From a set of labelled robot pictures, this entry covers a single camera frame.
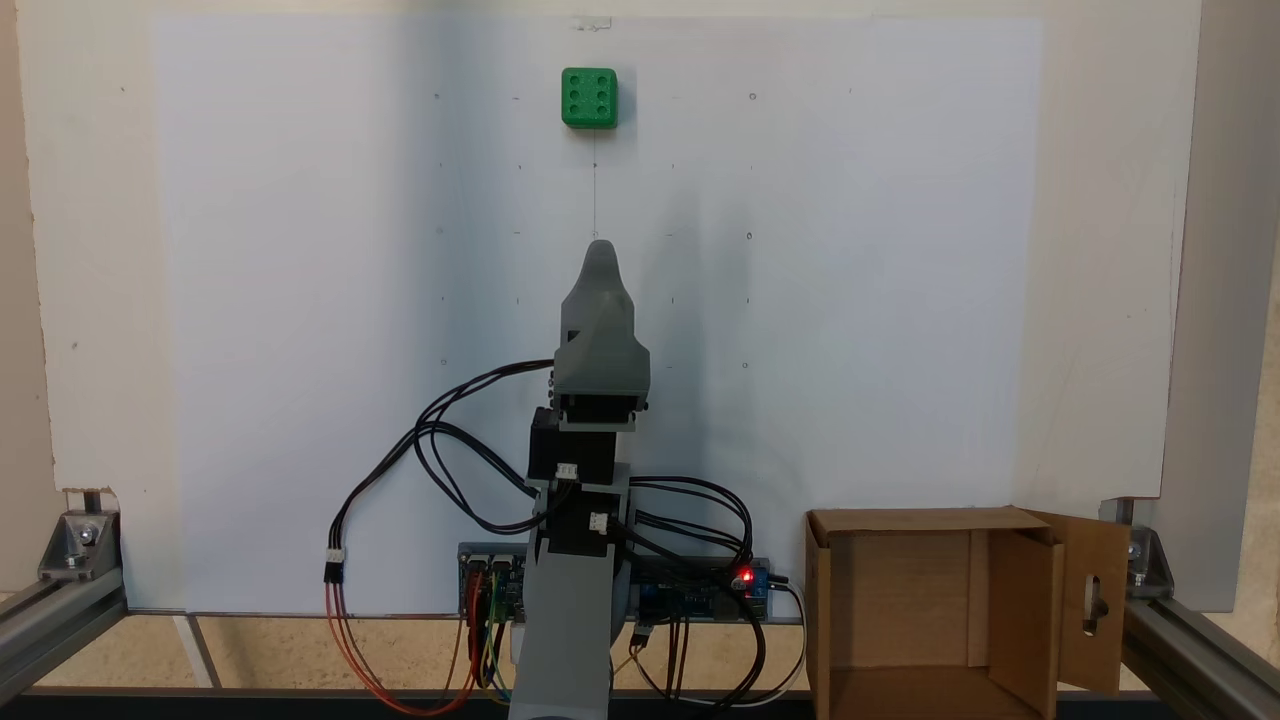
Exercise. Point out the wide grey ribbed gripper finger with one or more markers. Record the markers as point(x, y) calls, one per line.
point(600, 295)

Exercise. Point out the green die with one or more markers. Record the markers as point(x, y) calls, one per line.
point(589, 97)

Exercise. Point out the blue circuit board red light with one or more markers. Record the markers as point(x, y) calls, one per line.
point(700, 595)

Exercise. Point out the large white paper sheet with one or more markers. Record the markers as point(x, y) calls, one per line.
point(300, 300)

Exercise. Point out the brown cardboard box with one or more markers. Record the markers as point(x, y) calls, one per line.
point(900, 600)

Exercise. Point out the metal corner bracket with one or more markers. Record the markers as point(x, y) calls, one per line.
point(80, 545)
point(1148, 565)

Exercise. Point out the grey aluminium frame rail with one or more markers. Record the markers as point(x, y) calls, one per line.
point(50, 620)
point(1200, 650)

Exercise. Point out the grey aluminium frame post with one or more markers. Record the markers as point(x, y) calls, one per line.
point(1215, 300)

